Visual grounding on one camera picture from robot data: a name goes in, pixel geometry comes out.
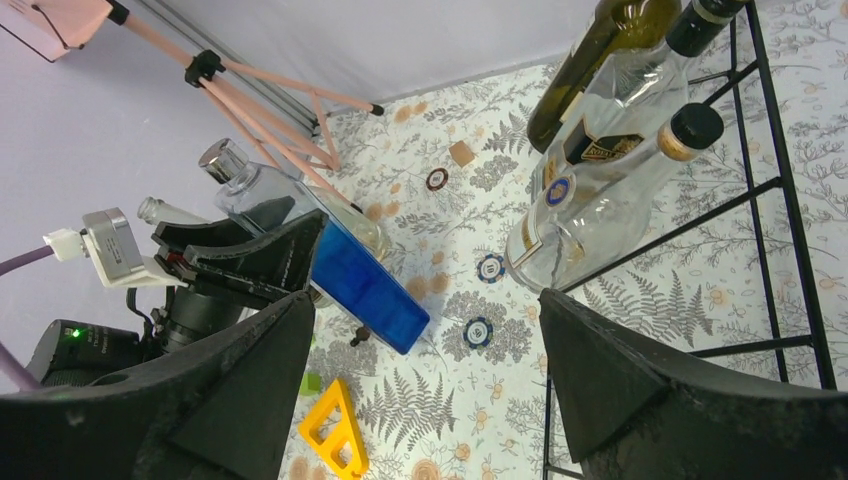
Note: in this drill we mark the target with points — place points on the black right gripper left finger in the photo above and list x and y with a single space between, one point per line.
220 408

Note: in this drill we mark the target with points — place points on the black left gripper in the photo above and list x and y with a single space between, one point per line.
242 269

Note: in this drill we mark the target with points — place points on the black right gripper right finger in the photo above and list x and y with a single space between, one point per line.
635 408

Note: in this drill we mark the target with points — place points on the clear bottle black label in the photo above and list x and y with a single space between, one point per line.
154 211

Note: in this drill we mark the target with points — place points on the blue square glass bottle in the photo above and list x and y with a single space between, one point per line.
260 198

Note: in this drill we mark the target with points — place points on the clear round bottle gold label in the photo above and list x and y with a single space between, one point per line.
595 213

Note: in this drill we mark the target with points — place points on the clear bottle blue gold emblem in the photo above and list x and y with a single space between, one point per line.
369 233

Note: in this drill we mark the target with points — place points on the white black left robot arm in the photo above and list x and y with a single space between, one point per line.
77 353

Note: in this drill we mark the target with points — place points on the clear square bottle black cap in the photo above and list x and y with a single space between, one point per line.
633 93

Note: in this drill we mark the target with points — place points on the dark green wine bottle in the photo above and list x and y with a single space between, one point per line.
615 25

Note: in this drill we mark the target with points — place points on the green block middle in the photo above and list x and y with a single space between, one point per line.
311 384

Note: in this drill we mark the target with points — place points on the brown chess pawn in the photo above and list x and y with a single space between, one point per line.
362 334

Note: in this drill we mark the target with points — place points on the poker chip near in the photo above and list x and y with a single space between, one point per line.
478 333

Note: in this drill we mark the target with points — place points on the poker chip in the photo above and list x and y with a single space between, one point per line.
491 268
436 179
478 333

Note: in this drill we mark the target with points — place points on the poker chip middle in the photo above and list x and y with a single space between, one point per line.
491 268

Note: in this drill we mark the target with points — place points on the poker chip far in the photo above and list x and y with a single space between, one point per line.
436 179

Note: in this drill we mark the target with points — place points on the wooden cube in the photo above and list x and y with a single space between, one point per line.
461 154

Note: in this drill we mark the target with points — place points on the pink music stand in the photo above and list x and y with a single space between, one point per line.
51 29

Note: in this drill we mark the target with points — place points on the black wire wine rack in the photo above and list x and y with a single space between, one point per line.
745 260

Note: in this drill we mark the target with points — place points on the yellow triangle frame toy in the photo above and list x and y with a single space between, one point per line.
332 432

